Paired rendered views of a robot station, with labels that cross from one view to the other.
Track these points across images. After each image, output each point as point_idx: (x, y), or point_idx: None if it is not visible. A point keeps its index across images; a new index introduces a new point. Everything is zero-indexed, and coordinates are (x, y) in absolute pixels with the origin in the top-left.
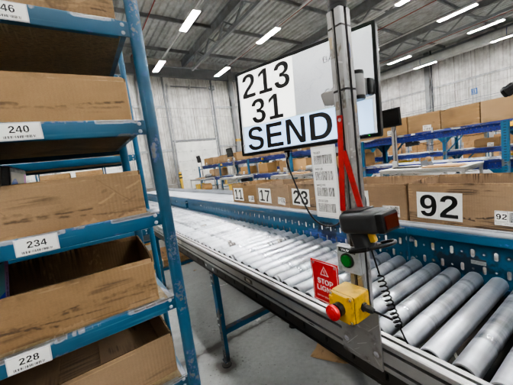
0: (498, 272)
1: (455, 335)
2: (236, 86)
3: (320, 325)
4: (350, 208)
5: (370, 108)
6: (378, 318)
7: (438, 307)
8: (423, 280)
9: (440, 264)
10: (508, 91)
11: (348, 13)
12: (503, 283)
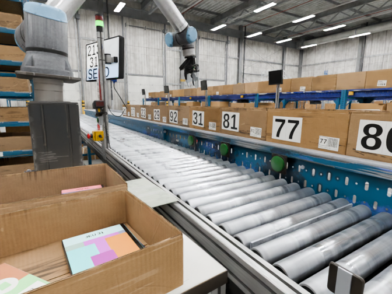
0: (180, 143)
1: (129, 150)
2: (86, 50)
3: (100, 151)
4: None
5: (117, 67)
6: (104, 140)
7: (138, 146)
8: None
9: (171, 143)
10: (179, 67)
11: (102, 34)
12: (175, 145)
